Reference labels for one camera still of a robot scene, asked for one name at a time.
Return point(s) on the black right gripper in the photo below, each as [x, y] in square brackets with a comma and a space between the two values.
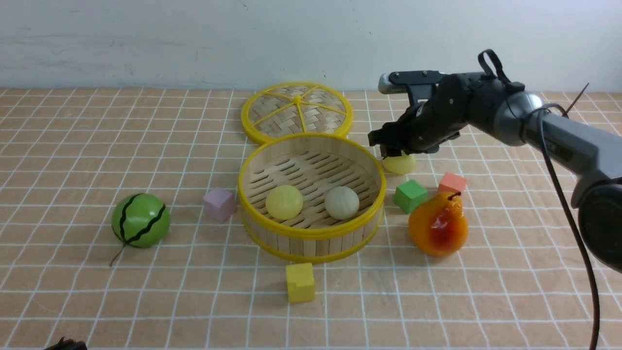
[429, 123]

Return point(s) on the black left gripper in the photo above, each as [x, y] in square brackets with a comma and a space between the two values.
[68, 344]

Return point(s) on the yellow bun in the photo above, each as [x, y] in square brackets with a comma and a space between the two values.
[402, 165]
[284, 202]

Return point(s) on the white bun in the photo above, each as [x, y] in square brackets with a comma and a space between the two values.
[341, 203]

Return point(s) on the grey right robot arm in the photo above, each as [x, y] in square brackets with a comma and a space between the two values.
[516, 117]

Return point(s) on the bamboo steamer tray yellow rim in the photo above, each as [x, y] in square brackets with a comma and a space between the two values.
[314, 164]

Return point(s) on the woven bamboo steamer lid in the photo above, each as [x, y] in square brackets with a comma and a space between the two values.
[294, 108]

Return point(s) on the green wooden cube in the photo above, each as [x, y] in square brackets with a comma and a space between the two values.
[409, 195]

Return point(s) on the pink wooden cube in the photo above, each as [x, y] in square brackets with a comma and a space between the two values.
[452, 183]

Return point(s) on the orange toy pear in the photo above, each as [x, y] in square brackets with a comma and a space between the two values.
[438, 227]

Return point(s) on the checkered orange tablecloth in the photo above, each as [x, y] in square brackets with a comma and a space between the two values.
[69, 156]

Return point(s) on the green toy watermelon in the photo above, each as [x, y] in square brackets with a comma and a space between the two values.
[140, 220]

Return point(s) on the yellow wooden cube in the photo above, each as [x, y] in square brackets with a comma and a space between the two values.
[300, 282]

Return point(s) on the purple wooden cube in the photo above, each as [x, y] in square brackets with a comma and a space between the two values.
[219, 204]

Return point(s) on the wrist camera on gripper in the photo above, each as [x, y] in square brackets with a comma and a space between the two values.
[418, 85]

